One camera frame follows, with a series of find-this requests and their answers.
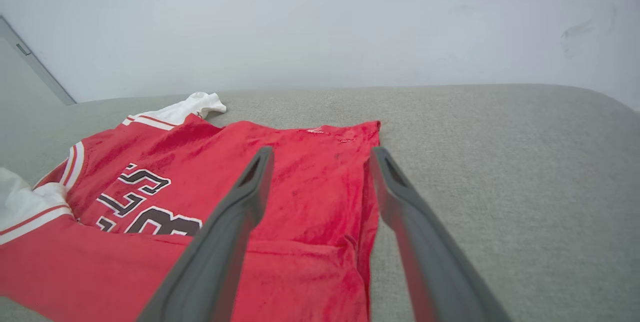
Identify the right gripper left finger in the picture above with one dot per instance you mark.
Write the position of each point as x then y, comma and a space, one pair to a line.
220, 252

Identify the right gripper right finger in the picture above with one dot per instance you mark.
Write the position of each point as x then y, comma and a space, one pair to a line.
430, 262

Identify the red basketball jersey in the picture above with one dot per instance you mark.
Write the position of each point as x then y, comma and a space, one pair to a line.
310, 187

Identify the grey fabric sofa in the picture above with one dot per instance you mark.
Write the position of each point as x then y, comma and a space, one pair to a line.
500, 187

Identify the light grey panel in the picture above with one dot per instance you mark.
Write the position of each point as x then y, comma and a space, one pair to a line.
20, 77

